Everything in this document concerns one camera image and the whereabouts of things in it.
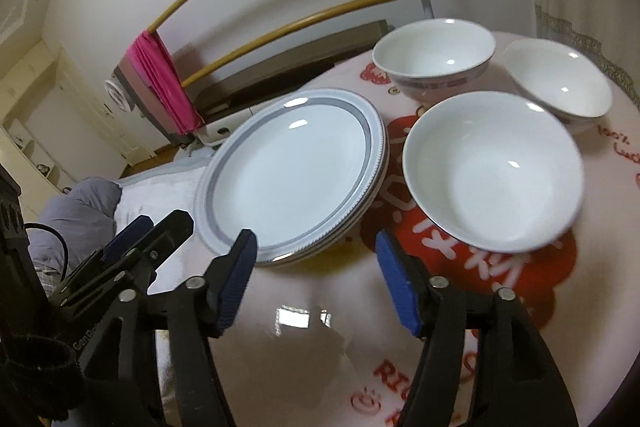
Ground white panel door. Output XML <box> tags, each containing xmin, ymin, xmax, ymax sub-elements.
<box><xmin>59</xmin><ymin>47</ymin><xmax>152</xmax><ymax>168</ymax></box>

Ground dark wooden bed frame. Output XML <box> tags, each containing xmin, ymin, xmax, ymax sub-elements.
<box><xmin>192</xmin><ymin>19</ymin><xmax>391</xmax><ymax>118</ymax></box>

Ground white bed sheet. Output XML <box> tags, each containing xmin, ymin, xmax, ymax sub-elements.
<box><xmin>112</xmin><ymin>142</ymin><xmax>226</xmax><ymax>358</ymax></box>

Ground white storage box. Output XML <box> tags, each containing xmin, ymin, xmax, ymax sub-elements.
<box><xmin>197</xmin><ymin>106</ymin><xmax>262</xmax><ymax>148</ymax></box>

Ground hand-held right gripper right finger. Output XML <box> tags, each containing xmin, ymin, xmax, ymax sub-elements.
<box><xmin>376</xmin><ymin>231</ymin><xmax>581</xmax><ymax>427</ymax></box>

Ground pink towel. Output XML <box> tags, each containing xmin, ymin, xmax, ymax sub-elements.
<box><xmin>125</xmin><ymin>31</ymin><xmax>206</xmax><ymax>134</ymax></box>

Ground white round disc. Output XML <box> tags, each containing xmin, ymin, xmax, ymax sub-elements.
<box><xmin>104</xmin><ymin>77</ymin><xmax>137</xmax><ymax>112</ymax></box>

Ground white patterned-rim bowl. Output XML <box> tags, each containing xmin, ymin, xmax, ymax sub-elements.
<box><xmin>502</xmin><ymin>39</ymin><xmax>614</xmax><ymax>136</ymax></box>
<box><xmin>402</xmin><ymin>91</ymin><xmax>585</xmax><ymax>254</ymax></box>
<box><xmin>372</xmin><ymin>18</ymin><xmax>496</xmax><ymax>104</ymax></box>

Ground cream wall cabinet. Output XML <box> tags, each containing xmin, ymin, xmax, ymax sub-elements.
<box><xmin>0</xmin><ymin>47</ymin><xmax>76</xmax><ymax>220</ymax></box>

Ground grey pillow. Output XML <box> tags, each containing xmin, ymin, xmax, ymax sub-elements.
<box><xmin>30</xmin><ymin>177</ymin><xmax>123</xmax><ymax>290</ymax></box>

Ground round pink table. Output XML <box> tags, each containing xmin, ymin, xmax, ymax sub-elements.
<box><xmin>155</xmin><ymin>32</ymin><xmax>640</xmax><ymax>427</ymax></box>

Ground black cable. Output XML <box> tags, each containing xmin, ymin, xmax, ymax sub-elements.
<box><xmin>22</xmin><ymin>223</ymin><xmax>69</xmax><ymax>282</ymax></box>

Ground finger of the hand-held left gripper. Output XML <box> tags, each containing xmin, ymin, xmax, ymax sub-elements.
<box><xmin>55</xmin><ymin>209</ymin><xmax>195</xmax><ymax>308</ymax></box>
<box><xmin>50</xmin><ymin>216</ymin><xmax>154</xmax><ymax>295</ymax></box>

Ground brown towel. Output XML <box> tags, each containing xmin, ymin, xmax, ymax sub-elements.
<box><xmin>112</xmin><ymin>57</ymin><xmax>197</xmax><ymax>146</ymax></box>

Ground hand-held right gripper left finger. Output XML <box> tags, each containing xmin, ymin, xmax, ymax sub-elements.
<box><xmin>95</xmin><ymin>228</ymin><xmax>258</xmax><ymax>427</ymax></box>

